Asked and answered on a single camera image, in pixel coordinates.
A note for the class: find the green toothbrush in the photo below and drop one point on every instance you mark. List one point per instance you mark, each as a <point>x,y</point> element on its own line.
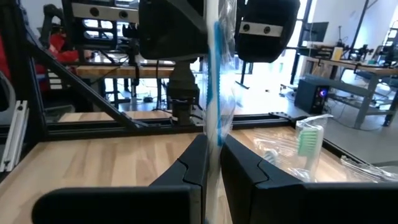
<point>308,141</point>

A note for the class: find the silver aluminium extrusion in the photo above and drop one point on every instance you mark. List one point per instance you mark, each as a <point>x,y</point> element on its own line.
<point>15,133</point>

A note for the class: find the black rig post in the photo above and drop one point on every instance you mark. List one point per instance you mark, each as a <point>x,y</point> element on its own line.
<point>300,46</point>

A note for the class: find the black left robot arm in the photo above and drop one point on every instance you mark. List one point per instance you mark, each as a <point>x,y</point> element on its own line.
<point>183,93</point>

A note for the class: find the black computer tower purple light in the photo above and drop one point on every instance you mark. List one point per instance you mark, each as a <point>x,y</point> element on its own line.
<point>308,96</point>

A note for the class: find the black computer monitor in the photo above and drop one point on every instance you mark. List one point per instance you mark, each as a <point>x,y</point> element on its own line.
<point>315,31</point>

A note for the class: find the person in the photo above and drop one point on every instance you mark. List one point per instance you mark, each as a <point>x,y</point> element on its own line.
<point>62,46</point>

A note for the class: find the grey metal bench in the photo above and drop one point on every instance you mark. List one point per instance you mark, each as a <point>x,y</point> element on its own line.
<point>342,85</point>

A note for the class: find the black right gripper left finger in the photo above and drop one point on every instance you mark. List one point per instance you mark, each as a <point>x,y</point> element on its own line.
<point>124,205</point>

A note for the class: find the wooden table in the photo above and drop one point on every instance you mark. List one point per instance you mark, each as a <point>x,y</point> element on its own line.
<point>357,67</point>

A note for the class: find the wooden workbench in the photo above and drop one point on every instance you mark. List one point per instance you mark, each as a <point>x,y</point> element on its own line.
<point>124,71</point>

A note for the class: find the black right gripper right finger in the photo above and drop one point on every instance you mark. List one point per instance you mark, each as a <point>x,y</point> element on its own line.
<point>311,205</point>

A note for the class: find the black labelled control box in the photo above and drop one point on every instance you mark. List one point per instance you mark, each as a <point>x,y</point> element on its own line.
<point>56,81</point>

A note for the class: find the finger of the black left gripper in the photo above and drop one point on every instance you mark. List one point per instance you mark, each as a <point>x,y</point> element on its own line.
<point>267,46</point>
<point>171,31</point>

